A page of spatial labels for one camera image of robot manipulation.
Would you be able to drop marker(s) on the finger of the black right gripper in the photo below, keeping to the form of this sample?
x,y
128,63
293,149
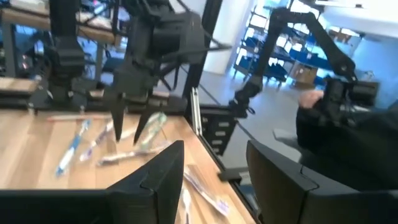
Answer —
x,y
118,115
143,123

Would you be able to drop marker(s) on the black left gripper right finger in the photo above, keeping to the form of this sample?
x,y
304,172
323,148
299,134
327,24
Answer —
x,y
280,199

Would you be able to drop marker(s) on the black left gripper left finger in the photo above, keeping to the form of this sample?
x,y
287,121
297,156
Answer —
x,y
140,202

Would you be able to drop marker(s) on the black background robot arm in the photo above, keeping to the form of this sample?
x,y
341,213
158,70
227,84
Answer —
x,y
326,43

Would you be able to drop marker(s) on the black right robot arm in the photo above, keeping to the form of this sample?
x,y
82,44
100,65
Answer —
x,y
174,34

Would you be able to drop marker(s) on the wrapped green toothbrush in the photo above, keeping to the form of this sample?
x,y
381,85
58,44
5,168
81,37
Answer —
x,y
155,127
130,154

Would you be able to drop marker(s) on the wrapped orange toothbrush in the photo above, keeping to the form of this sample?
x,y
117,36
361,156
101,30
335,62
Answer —
x,y
77,117

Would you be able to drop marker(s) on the wrapped blue toothbrush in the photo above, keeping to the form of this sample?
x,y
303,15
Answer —
x,y
70,152

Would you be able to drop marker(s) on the wooden background table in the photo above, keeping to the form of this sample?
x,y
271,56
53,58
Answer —
x,y
93,31

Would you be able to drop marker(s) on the person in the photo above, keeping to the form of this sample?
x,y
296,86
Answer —
x,y
357,140

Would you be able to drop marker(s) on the person's hand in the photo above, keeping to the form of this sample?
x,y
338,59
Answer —
x,y
311,99

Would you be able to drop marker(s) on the black handheld controller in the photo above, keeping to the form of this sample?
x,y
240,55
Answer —
x,y
339,93

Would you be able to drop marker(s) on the cardboard box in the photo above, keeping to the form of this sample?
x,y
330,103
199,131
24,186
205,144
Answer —
x,y
303,74

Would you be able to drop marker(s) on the blue storage rack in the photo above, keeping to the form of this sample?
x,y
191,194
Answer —
x,y
280,68

